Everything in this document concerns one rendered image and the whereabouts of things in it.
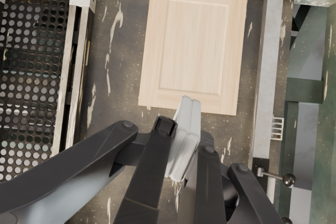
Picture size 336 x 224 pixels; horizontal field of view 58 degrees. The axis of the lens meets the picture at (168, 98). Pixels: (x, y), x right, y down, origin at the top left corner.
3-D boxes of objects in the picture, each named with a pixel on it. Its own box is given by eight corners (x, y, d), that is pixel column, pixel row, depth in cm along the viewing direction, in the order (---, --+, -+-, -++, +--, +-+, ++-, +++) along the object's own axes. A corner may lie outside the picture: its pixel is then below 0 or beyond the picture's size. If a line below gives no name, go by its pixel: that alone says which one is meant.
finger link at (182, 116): (168, 179, 17) (156, 174, 17) (178, 131, 24) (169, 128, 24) (188, 134, 16) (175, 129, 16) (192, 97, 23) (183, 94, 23)
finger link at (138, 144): (157, 180, 15) (102, 159, 15) (168, 139, 20) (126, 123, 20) (167, 156, 15) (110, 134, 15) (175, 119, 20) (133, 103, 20)
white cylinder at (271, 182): (271, 201, 97) (273, 176, 97) (274, 204, 94) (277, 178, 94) (261, 200, 97) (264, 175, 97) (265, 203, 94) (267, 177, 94)
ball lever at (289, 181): (262, 164, 94) (300, 174, 83) (261, 176, 94) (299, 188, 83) (253, 164, 92) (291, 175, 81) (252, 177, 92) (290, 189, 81)
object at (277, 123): (280, 117, 98) (284, 118, 95) (278, 139, 98) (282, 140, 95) (268, 116, 98) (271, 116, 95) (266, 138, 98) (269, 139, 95)
